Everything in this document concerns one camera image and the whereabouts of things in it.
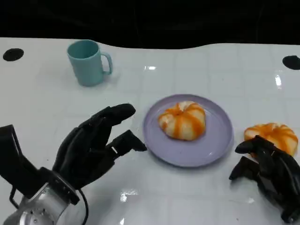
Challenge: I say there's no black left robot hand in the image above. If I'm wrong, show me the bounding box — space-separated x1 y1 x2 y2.
52 103 148 189

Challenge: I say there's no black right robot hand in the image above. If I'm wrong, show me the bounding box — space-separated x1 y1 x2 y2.
229 135 300 223

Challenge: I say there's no orange white toy bread roll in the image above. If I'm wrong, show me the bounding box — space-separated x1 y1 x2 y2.
243 122 299 157
157 101 207 141

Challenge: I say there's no pale green mug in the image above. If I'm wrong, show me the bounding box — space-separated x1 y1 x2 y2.
67 39 114 87

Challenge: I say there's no lilac plate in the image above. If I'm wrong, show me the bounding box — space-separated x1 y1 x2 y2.
142 94 234 168

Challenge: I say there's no black table grommet hole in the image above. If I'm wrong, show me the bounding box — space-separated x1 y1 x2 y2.
2 48 24 62
282 55 300 70

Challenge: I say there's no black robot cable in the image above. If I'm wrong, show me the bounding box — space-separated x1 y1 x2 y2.
8 186 21 210
76 187 90 225

